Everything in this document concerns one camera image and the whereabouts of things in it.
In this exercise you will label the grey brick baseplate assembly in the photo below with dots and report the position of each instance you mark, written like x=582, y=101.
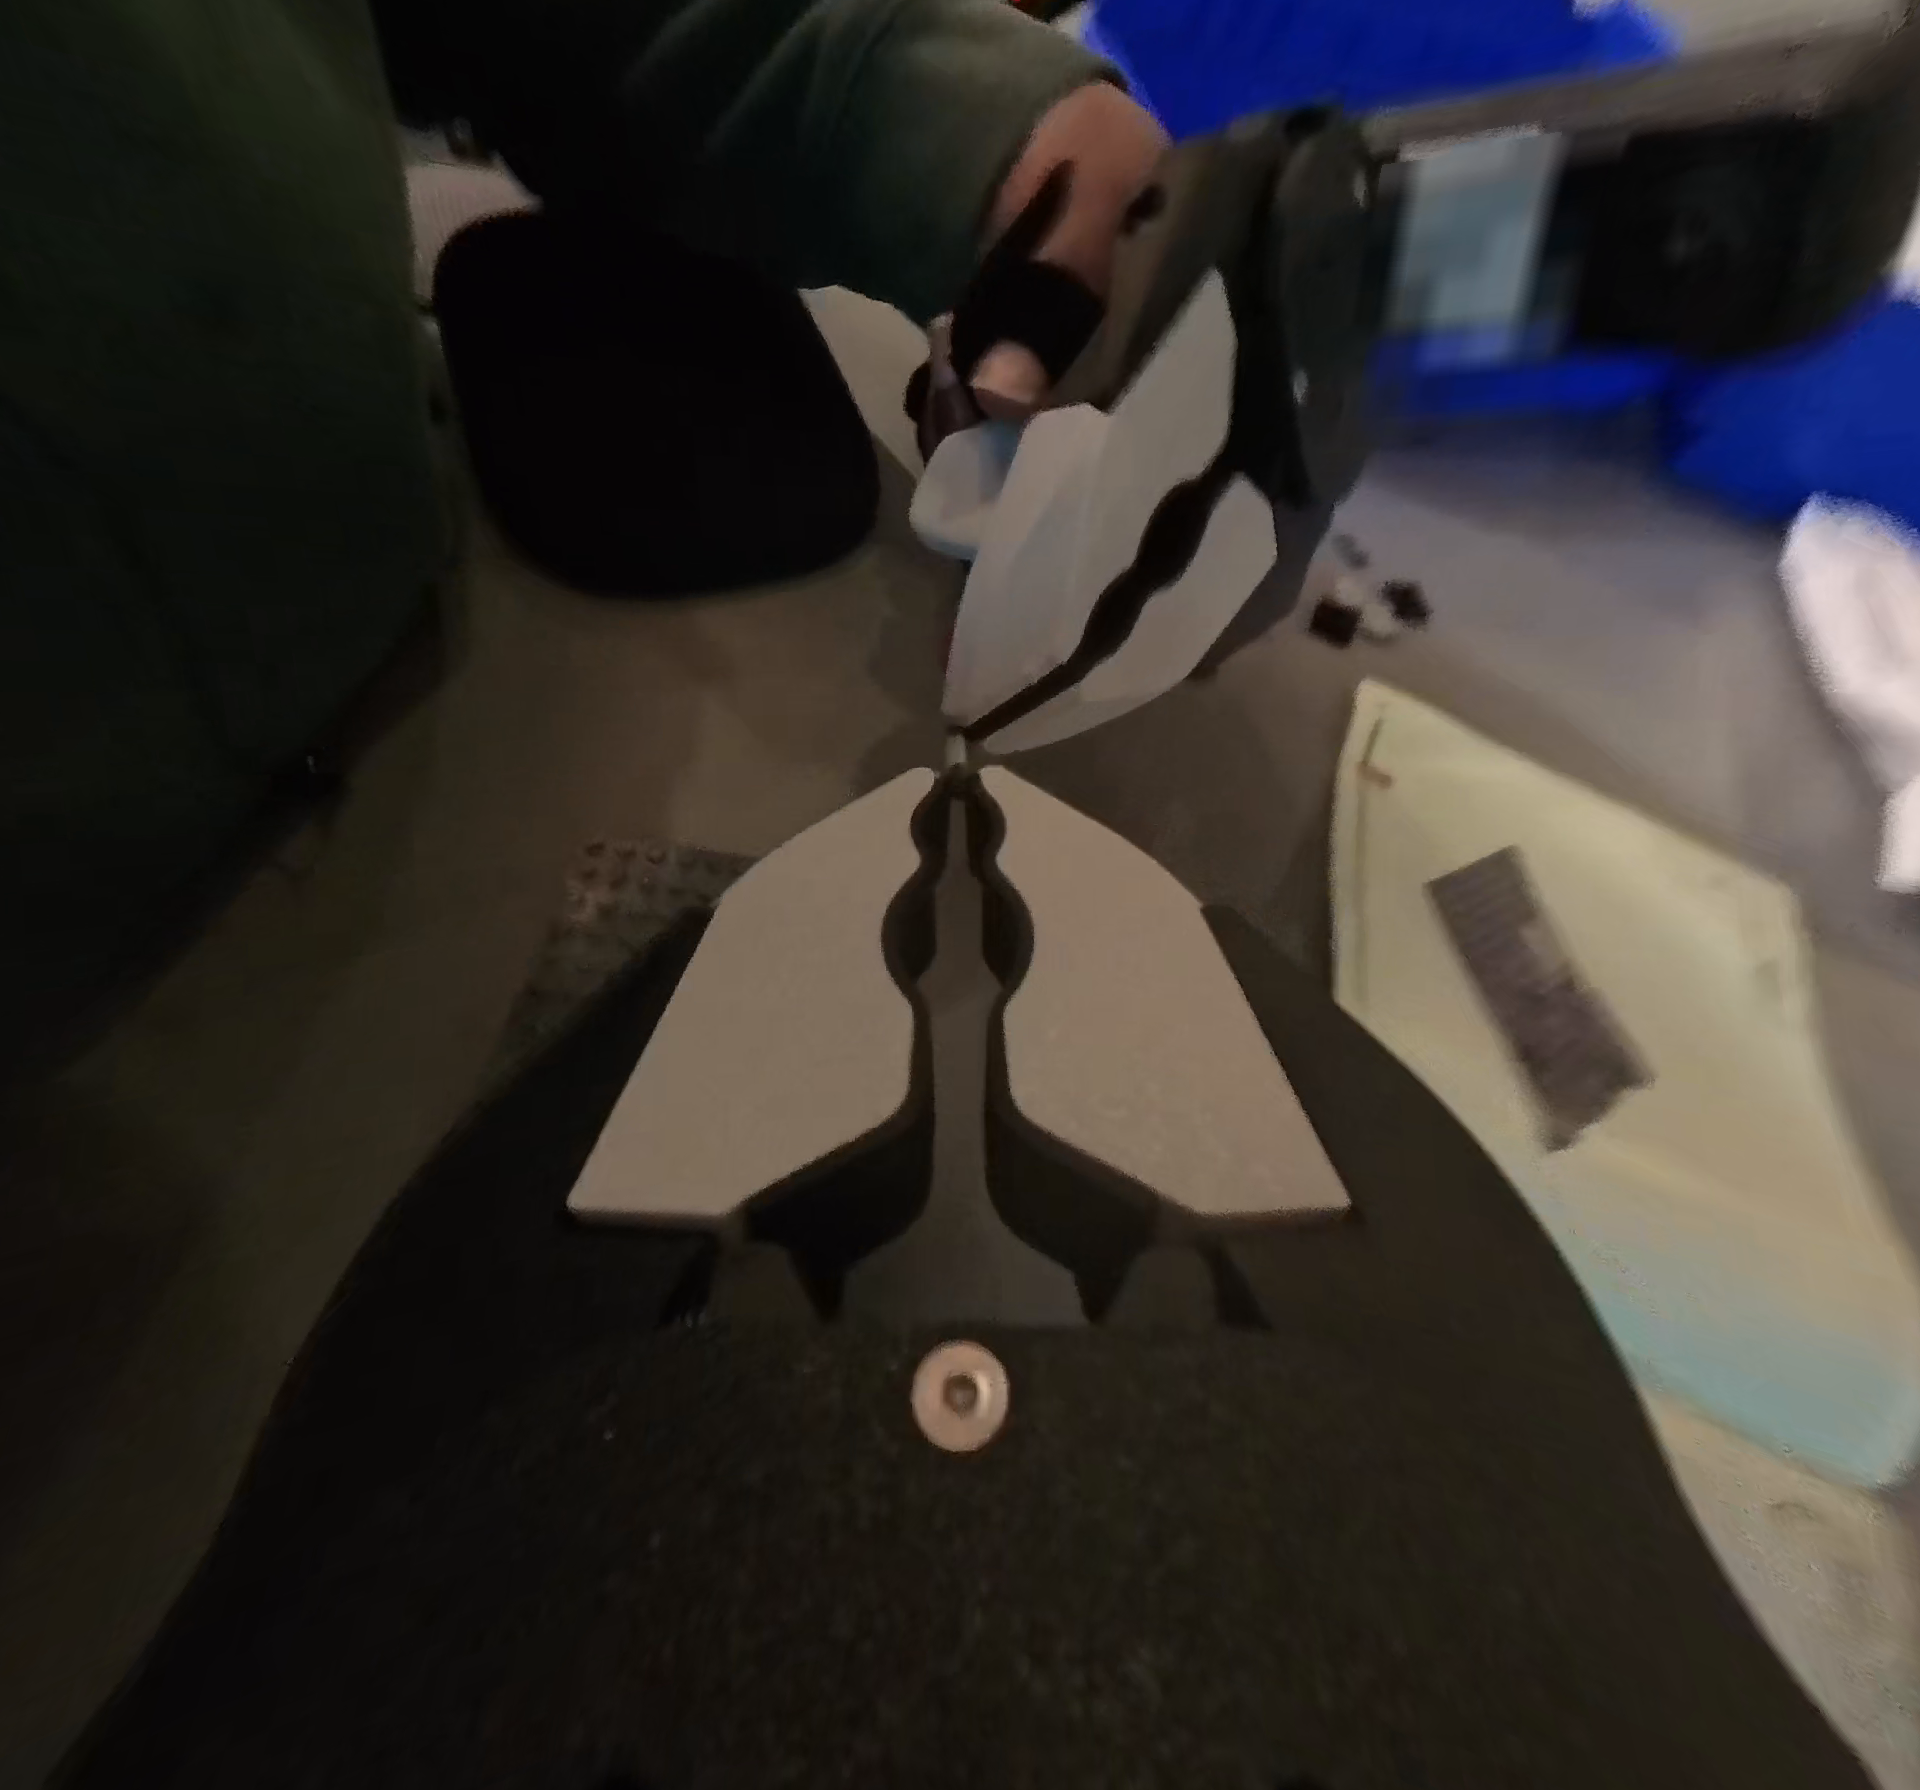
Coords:
x=614, y=907

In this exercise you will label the brick instruction booklet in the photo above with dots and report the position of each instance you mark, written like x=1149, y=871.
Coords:
x=1725, y=1220

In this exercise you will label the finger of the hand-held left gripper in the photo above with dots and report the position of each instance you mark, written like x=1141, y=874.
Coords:
x=1109, y=499
x=1184, y=605

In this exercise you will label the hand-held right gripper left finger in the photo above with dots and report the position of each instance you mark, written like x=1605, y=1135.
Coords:
x=750, y=1055

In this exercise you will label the dark rounded cloth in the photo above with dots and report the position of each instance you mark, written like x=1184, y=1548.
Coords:
x=646, y=412

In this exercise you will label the grey desk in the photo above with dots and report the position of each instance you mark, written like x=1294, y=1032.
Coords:
x=750, y=682

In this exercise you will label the pile of small toy bricks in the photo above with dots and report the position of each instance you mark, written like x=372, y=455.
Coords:
x=1335, y=615

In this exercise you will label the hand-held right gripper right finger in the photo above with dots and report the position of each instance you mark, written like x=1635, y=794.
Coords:
x=1170, y=1055

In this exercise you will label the person's left hand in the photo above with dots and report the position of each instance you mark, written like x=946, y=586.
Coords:
x=1088, y=170

